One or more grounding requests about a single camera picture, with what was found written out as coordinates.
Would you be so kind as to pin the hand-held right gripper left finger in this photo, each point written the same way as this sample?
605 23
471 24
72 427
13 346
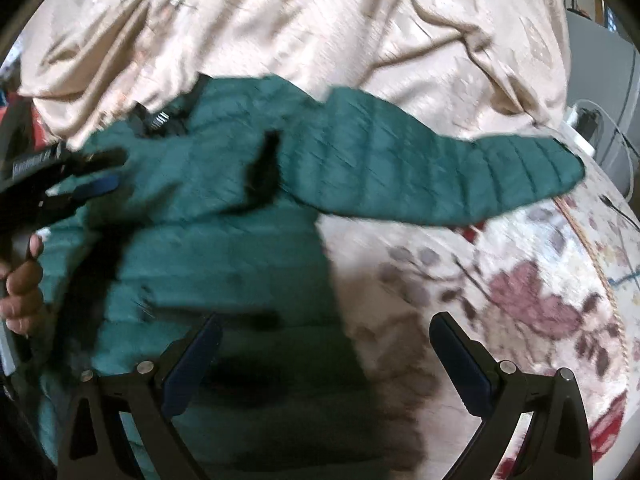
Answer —
192 362

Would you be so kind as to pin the person's left hand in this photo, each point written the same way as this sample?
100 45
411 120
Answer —
22 285

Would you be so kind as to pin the beige blanket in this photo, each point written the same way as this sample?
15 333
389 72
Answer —
300 20

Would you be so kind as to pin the white round device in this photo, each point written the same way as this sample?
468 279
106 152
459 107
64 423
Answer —
597 132

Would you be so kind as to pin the floral bedsheet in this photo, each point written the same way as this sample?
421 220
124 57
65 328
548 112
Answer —
525 300

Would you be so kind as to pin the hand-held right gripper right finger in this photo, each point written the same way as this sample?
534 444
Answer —
460 365

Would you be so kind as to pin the red cloth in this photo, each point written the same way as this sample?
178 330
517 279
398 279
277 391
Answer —
39 125

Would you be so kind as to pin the green quilted jacket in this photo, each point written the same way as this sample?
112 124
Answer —
200 240

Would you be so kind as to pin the grey cabinet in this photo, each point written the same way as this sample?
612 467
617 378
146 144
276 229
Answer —
587 55

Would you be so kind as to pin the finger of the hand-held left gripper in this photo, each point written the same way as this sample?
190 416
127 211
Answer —
97 158
97 187

